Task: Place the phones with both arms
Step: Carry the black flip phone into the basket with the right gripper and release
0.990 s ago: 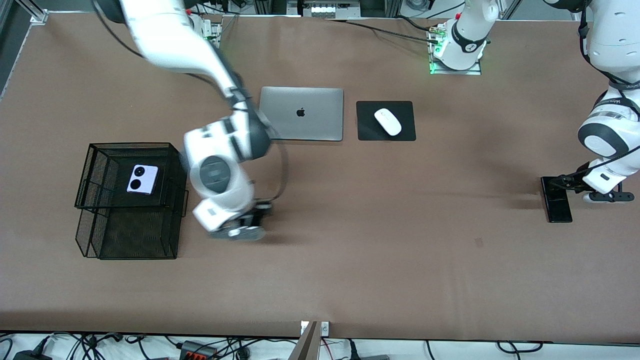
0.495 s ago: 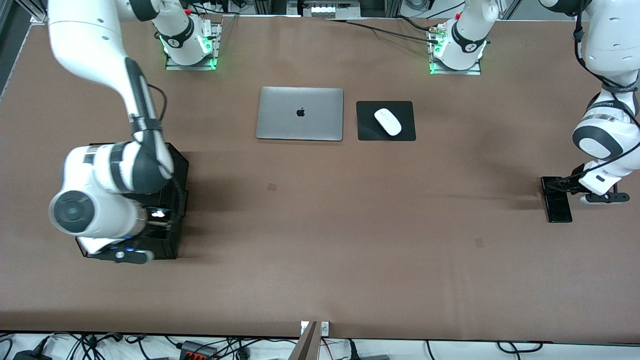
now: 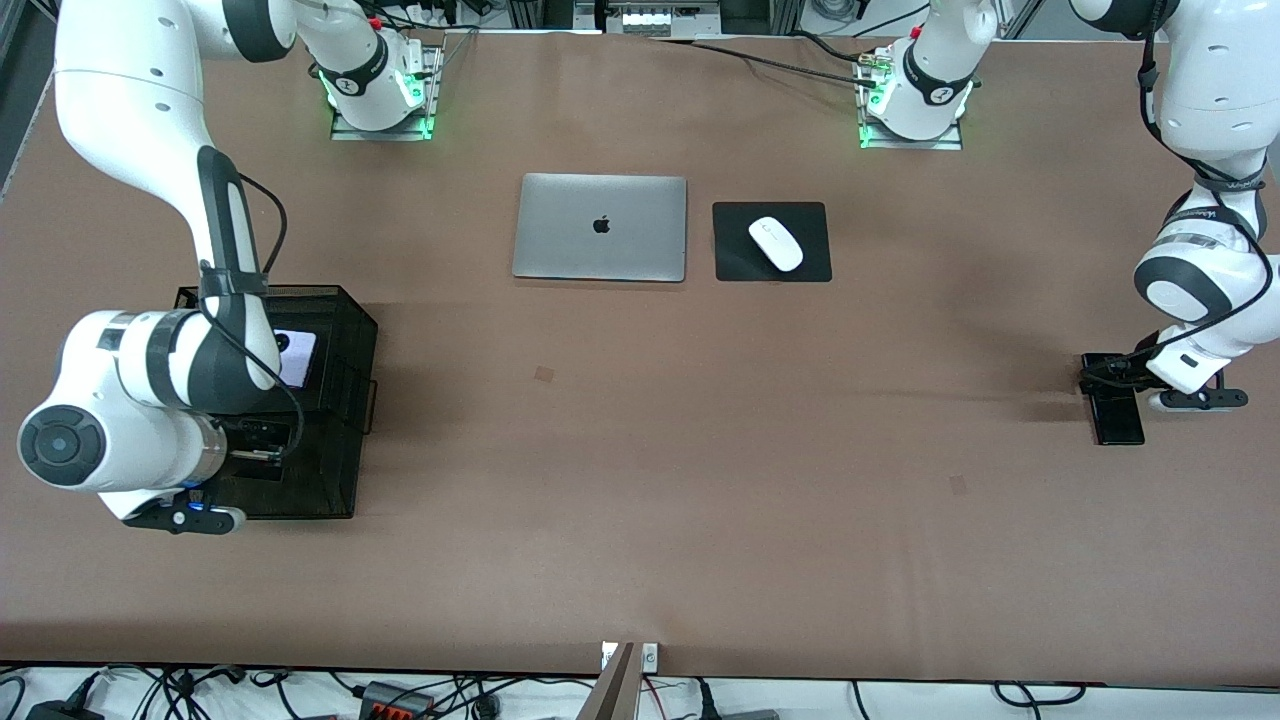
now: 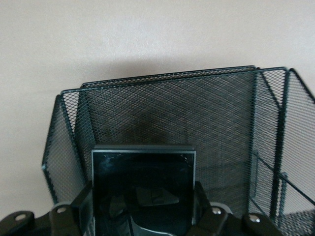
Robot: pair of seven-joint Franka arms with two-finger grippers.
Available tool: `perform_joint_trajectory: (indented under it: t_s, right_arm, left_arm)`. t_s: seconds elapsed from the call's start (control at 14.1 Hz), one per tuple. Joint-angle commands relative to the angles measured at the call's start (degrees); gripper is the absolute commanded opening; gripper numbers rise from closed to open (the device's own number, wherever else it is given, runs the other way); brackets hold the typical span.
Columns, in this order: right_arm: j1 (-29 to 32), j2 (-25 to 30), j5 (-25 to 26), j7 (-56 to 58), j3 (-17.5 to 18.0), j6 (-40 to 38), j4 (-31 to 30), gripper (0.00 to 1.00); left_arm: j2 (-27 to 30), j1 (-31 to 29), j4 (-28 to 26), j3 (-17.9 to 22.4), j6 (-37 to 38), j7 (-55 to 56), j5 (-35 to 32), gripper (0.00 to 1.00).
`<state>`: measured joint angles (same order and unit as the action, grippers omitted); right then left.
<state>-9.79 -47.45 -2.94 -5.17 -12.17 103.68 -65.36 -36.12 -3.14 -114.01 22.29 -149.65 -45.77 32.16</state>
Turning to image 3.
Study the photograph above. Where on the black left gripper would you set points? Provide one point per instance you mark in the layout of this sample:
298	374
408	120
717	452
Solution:
1122	375

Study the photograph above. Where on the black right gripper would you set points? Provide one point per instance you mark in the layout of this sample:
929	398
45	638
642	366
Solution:
252	441

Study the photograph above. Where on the large black smartphone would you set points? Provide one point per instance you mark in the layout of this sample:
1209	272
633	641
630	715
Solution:
1118	425

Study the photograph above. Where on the lilac flip phone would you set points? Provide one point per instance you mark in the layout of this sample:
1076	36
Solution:
298	360

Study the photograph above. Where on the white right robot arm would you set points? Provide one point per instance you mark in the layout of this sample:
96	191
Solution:
130	100

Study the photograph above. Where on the black mesh two-tier tray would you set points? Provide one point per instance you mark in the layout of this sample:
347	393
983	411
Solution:
330	480

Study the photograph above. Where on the black power strip orange switches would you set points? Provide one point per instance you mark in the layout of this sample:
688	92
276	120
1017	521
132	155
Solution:
395	705

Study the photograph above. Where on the black power adapter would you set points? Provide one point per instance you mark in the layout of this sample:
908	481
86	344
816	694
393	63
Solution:
60	712

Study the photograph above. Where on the silver closed laptop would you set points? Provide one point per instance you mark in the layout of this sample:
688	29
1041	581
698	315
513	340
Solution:
560	240

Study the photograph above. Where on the white computer mouse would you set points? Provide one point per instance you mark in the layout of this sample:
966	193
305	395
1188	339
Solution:
776	244

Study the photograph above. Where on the black mouse pad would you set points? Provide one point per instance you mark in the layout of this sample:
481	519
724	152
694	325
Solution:
730	260

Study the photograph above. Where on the grey profile beam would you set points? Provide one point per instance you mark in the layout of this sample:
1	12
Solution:
612	695

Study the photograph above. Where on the grey box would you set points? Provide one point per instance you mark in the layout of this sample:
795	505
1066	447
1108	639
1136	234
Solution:
745	715

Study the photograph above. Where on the white power strip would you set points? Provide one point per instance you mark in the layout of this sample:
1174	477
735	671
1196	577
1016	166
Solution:
650	20

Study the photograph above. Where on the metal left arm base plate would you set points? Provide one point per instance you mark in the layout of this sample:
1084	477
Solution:
910	145

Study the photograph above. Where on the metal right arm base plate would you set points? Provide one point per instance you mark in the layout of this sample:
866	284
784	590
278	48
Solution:
380	134

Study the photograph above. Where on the white table edge bracket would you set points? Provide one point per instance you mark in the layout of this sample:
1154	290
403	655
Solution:
609	656
650	657

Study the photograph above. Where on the aluminium frame post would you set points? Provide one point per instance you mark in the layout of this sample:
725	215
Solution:
786	15

